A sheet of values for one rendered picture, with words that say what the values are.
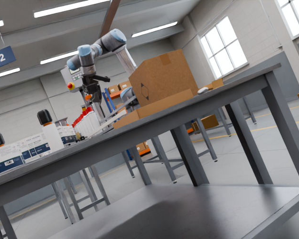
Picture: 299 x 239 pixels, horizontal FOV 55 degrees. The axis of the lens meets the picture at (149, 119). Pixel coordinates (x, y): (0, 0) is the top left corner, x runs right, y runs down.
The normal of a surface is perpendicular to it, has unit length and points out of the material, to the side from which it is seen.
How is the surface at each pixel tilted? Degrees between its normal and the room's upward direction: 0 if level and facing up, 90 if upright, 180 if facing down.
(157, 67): 90
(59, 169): 90
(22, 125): 90
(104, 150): 90
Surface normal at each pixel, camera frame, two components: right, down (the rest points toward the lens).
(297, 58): -0.86, 0.36
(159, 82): 0.34, -0.17
